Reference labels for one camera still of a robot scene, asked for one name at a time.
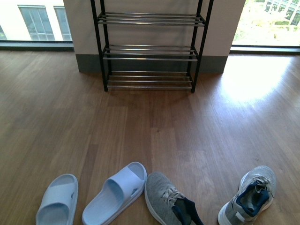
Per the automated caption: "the left window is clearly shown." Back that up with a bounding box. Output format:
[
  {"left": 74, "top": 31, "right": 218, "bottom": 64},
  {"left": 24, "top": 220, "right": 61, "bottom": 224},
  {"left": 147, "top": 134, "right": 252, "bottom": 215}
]
[{"left": 0, "top": 0, "right": 73, "bottom": 51}]

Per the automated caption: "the grey knit sneaker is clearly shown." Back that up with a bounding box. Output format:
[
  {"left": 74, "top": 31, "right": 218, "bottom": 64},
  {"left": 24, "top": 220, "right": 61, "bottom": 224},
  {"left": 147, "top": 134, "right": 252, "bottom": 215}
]
[
  {"left": 144, "top": 172, "right": 203, "bottom": 225},
  {"left": 217, "top": 165, "right": 277, "bottom": 225}
]

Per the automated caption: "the light blue right slipper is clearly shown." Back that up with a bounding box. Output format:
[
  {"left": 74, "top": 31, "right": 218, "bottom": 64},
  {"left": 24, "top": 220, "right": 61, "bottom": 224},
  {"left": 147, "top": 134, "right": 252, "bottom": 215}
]
[{"left": 82, "top": 162, "right": 147, "bottom": 225}]

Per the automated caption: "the light blue slipper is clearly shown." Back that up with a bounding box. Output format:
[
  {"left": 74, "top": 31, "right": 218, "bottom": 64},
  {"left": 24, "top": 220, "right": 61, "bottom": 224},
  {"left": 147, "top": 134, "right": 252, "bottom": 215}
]
[
  {"left": 36, "top": 174, "right": 78, "bottom": 225},
  {"left": 82, "top": 162, "right": 147, "bottom": 225}
]

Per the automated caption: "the right window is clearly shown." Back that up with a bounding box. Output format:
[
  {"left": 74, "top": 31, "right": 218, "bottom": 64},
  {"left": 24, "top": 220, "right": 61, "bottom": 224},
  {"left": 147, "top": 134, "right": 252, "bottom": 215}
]
[{"left": 231, "top": 0, "right": 300, "bottom": 55}]

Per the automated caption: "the black metal shoe rack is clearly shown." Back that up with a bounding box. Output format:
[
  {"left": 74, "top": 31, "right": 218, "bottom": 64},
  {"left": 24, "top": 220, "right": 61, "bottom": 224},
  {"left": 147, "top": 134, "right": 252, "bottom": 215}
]
[{"left": 90, "top": 0, "right": 214, "bottom": 92}]

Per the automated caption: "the light blue left slipper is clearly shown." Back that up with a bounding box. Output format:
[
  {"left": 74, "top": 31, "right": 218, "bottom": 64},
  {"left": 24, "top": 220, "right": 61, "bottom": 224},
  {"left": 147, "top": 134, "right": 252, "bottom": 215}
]
[{"left": 36, "top": 174, "right": 78, "bottom": 225}]

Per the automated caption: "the window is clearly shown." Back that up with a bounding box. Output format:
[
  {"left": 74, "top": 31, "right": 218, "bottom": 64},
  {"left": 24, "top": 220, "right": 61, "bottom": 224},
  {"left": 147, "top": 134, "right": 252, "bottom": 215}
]
[
  {"left": 231, "top": 0, "right": 300, "bottom": 55},
  {"left": 0, "top": 0, "right": 73, "bottom": 51}
]

